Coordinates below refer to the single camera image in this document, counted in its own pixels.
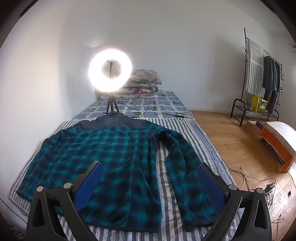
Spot teal plaid fleece jacket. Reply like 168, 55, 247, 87
16, 112, 228, 233

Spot black metal clothes rack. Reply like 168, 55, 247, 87
230, 27, 284, 127

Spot black phone holder clamp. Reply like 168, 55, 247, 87
107, 60, 116, 79

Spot dark green hanging garment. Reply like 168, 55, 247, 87
262, 56, 275, 100

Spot yellow box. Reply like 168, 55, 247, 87
251, 95, 268, 113

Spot blue striped blanket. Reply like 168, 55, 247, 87
9, 117, 238, 241

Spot orange box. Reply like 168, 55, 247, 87
258, 126, 295, 173

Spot teal hanging garment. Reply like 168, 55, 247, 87
269, 59, 282, 114

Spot green striped hanging towel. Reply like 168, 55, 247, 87
245, 38, 265, 96

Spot brown cardboard box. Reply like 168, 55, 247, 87
245, 120, 263, 140

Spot tangled floor cables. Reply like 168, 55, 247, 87
225, 166, 285, 224

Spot folded floral quilt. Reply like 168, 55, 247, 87
119, 69, 162, 97

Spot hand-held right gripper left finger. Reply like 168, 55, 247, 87
26, 161, 104, 241

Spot blue checked bed sheet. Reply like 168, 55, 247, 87
73, 89, 195, 121

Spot white cloth cover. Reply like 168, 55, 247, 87
264, 121, 296, 156

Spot white ring light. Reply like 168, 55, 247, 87
88, 47, 133, 94

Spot black ring light cable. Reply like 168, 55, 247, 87
115, 100, 196, 120

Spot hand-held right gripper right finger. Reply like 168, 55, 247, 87
196, 163, 273, 241

